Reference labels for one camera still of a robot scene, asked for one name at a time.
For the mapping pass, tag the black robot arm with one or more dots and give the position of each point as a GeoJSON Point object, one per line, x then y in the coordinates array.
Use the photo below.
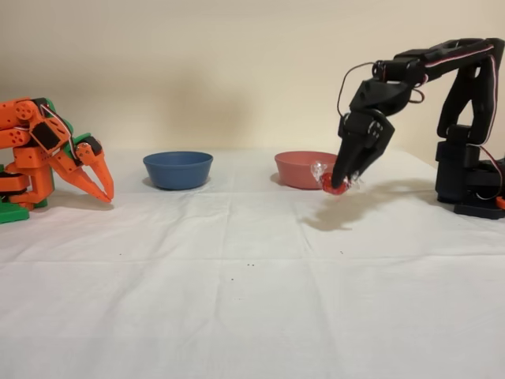
{"type": "Point", "coordinates": [465, 106]}

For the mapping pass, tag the white tablecloth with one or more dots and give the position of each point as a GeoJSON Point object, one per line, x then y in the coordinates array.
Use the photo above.
{"type": "Point", "coordinates": [197, 296]}

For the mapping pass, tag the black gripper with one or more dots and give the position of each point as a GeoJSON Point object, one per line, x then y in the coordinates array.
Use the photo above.
{"type": "Point", "coordinates": [364, 132]}

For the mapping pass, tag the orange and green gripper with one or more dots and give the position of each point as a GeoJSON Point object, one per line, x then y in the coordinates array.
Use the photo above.
{"type": "Point", "coordinates": [84, 159]}

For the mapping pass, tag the red bowl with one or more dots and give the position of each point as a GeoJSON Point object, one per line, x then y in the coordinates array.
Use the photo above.
{"type": "Point", "coordinates": [296, 169]}

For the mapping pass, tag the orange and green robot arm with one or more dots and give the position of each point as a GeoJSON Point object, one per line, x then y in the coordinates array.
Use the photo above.
{"type": "Point", "coordinates": [27, 158]}

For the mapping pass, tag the blue bowl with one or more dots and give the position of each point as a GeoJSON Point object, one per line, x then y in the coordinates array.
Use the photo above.
{"type": "Point", "coordinates": [177, 169]}

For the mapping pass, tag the red candy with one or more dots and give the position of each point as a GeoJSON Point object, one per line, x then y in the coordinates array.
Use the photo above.
{"type": "Point", "coordinates": [326, 184]}

